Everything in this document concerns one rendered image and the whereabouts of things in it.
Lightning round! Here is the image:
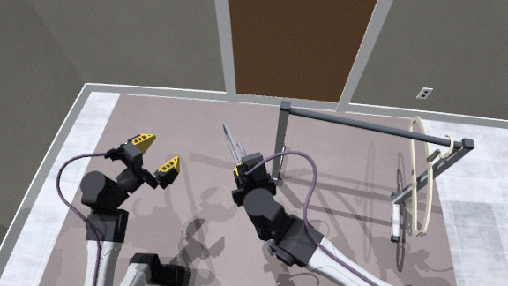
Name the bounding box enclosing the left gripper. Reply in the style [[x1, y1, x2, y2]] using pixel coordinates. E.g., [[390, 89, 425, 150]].
[[116, 134, 180, 194]]

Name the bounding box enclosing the grey metal garment rack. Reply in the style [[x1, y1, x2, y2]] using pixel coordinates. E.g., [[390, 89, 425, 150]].
[[272, 101, 474, 242]]

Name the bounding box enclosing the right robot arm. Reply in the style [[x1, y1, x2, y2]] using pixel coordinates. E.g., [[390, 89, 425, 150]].
[[236, 152, 394, 286]]

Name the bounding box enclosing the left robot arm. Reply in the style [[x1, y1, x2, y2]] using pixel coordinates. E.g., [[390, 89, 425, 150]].
[[80, 142, 185, 286]]

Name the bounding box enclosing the cream wire hanger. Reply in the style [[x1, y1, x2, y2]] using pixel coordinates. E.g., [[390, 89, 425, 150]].
[[408, 117, 454, 237]]

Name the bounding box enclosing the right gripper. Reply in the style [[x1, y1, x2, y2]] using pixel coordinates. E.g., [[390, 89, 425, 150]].
[[231, 167, 276, 207]]

